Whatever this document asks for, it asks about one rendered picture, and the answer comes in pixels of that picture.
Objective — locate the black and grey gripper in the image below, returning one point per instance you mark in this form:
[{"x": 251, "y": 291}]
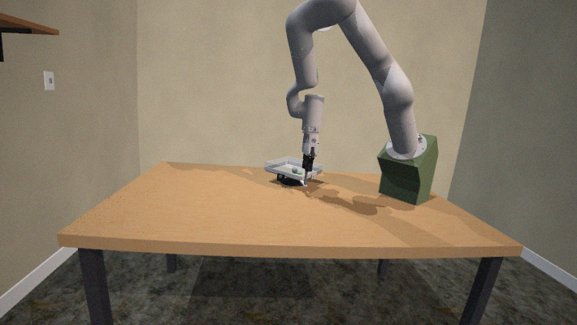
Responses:
[{"x": 310, "y": 146}]

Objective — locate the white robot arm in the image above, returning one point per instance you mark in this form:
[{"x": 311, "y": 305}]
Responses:
[{"x": 395, "y": 89}]

